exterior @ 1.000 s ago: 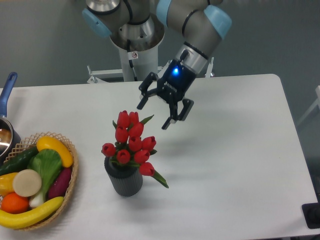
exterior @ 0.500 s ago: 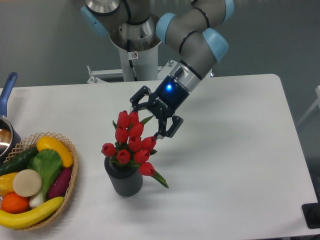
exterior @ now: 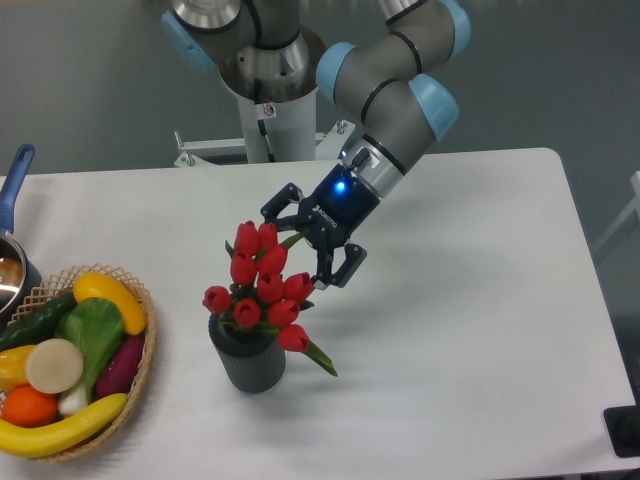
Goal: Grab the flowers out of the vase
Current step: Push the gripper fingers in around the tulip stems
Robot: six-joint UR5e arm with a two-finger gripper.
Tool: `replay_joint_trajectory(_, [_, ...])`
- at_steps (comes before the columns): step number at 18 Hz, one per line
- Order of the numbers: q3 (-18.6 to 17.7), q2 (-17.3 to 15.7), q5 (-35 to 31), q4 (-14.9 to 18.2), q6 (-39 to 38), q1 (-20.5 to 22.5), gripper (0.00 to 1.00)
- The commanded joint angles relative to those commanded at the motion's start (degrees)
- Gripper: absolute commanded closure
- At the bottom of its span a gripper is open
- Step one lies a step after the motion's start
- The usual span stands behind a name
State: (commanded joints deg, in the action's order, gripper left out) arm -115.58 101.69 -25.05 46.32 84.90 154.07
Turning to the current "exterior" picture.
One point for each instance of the woven wicker basket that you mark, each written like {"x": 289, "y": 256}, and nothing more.
{"x": 62, "y": 283}

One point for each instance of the red tulip bouquet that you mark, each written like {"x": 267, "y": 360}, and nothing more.
{"x": 260, "y": 308}

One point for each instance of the dark green cucumber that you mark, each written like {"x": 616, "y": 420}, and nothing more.
{"x": 39, "y": 324}

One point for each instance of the green bok choy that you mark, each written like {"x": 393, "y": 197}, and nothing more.
{"x": 95, "y": 326}

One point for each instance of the blue handled saucepan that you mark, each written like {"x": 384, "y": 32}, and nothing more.
{"x": 18, "y": 274}

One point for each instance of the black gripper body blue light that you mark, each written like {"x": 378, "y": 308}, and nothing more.
{"x": 335, "y": 209}

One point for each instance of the beige round slice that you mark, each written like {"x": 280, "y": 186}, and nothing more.
{"x": 54, "y": 366}

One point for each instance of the purple sweet potato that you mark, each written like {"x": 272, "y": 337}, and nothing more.
{"x": 119, "y": 374}

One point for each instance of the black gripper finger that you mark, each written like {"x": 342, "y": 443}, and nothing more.
{"x": 325, "y": 276}
{"x": 290, "y": 194}

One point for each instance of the yellow banana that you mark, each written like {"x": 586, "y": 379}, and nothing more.
{"x": 59, "y": 436}

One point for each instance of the white furniture frame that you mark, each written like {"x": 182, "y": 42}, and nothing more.
{"x": 623, "y": 224}

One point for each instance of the orange fruit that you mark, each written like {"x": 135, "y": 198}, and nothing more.
{"x": 29, "y": 408}

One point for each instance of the dark grey ribbed vase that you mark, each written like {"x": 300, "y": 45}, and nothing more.
{"x": 254, "y": 363}

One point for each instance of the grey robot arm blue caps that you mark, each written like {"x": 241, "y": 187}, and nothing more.
{"x": 275, "y": 67}

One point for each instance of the yellow bell pepper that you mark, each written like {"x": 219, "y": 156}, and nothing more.
{"x": 13, "y": 367}

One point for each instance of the black device at table edge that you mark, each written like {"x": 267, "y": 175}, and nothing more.
{"x": 623, "y": 429}

